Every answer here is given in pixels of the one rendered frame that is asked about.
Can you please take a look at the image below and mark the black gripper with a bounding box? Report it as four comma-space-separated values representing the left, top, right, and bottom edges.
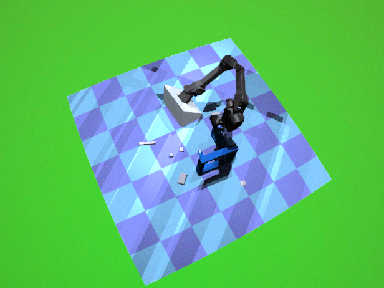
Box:
210, 112, 229, 127

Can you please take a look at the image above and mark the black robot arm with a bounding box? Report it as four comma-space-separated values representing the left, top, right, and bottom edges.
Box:
177, 55, 249, 132

